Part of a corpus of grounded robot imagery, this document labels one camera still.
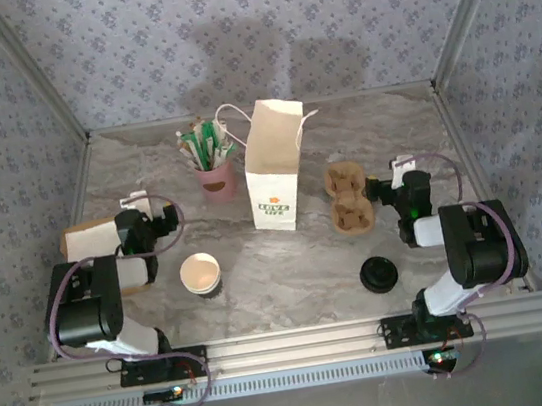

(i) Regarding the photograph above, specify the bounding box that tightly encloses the white napkin stack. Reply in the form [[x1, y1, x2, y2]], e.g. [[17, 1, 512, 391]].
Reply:
[[62, 221, 123, 266]]

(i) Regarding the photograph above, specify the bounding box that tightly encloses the white printed paper bag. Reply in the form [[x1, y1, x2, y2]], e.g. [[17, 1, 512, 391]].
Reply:
[[214, 90, 336, 241]]

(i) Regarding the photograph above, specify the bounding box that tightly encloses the pink cup holder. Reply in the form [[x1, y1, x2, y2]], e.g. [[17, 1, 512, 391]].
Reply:
[[193, 157, 241, 207]]

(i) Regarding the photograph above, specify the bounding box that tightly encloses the green white straw packet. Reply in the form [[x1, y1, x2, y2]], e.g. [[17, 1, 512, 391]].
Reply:
[[201, 117, 227, 168], [181, 126, 212, 173]]

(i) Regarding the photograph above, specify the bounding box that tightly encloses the white sugar stick packet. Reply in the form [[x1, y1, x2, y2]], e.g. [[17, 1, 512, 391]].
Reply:
[[215, 136, 241, 165]]

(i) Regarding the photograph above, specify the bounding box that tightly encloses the small green circuit board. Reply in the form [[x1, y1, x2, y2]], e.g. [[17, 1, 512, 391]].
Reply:
[[425, 346, 464, 367], [143, 384, 187, 406]]

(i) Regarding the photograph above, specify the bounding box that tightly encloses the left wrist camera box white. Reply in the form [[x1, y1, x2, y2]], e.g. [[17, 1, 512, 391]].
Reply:
[[117, 189, 152, 219]]

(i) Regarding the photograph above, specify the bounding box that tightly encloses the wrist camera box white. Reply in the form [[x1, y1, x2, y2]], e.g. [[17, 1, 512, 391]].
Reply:
[[388, 152, 423, 186], [117, 189, 152, 219]]

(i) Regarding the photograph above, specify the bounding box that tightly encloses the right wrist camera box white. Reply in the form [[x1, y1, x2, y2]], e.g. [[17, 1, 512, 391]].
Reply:
[[388, 152, 423, 186]]

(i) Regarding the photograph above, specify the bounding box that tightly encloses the aluminium frame rail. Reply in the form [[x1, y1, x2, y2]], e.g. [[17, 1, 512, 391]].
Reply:
[[15, 134, 125, 367], [428, 71, 542, 307]]

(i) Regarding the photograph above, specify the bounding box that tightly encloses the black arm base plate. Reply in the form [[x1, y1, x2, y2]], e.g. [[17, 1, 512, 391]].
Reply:
[[380, 305, 476, 351], [116, 343, 211, 389]]

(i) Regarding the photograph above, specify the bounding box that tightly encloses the wide slotted aluminium rail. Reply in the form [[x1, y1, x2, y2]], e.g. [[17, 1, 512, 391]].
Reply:
[[25, 290, 542, 403]]

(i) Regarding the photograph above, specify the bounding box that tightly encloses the aluminium frame post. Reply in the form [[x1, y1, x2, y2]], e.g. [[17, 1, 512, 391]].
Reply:
[[421, 0, 533, 90], [0, 0, 93, 154]]

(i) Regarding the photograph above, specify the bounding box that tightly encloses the grey slotted cable duct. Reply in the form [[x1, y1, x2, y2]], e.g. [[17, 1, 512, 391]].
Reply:
[[48, 341, 477, 406]]

